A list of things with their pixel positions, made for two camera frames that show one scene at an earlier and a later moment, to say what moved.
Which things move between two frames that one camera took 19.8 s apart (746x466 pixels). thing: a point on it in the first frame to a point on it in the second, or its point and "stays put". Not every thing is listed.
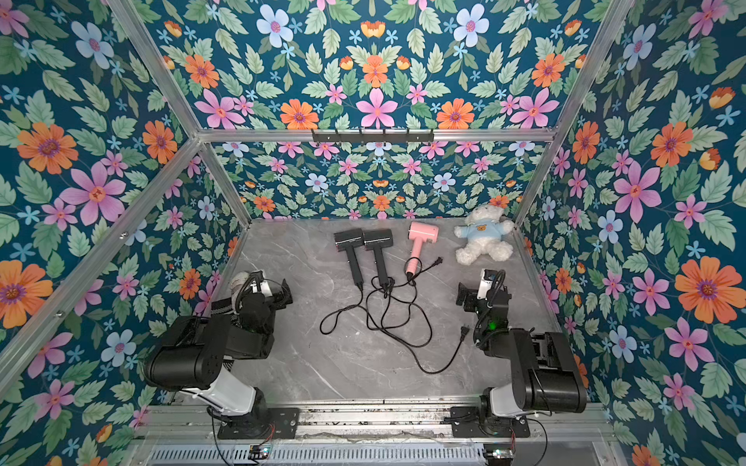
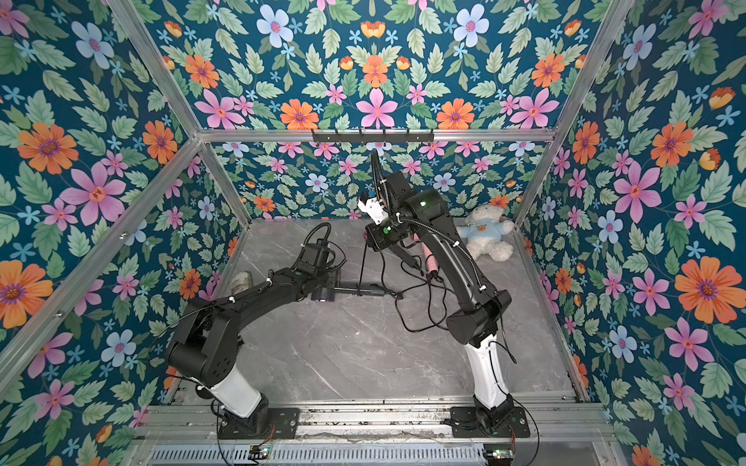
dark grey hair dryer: [377, 239] to [402, 248]
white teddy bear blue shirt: [484, 230] stays put
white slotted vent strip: [322, 455] stays put
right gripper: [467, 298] to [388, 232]
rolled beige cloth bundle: [234, 286] stays put
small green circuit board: [258, 452] stays put
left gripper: [279, 302] to [331, 277]
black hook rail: [384, 137] stays put
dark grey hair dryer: [348, 240] to [327, 293]
